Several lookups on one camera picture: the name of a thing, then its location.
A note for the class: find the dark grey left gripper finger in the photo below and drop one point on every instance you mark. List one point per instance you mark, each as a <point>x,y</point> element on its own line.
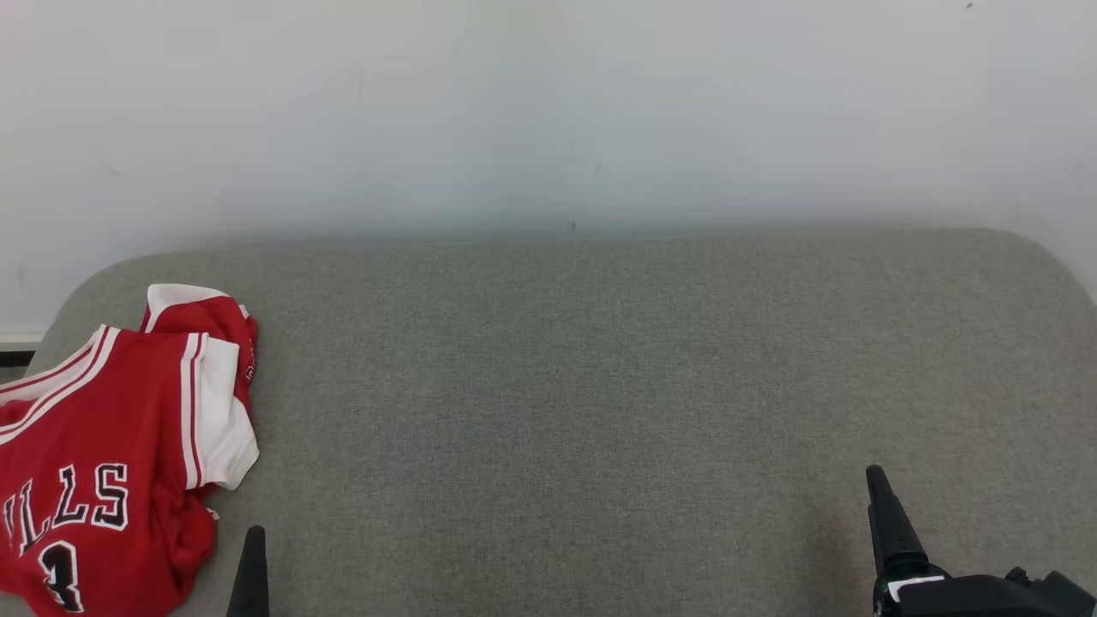
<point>251,583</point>

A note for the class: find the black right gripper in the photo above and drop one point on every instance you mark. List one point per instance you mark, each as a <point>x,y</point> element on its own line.
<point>951,600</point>

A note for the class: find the red Bulls jersey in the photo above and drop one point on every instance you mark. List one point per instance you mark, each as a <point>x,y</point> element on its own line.
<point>103,411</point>

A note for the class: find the red shorts with white stripe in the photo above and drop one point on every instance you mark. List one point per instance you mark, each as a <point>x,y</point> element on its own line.
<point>210,315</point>

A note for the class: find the grey fabric sofa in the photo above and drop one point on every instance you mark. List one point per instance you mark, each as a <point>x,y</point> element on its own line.
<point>600,411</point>

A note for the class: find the white baseboard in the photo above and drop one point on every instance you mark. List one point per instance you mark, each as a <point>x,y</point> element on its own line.
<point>17,338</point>

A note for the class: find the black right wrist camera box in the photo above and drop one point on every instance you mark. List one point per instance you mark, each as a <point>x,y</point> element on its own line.
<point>1063,596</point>

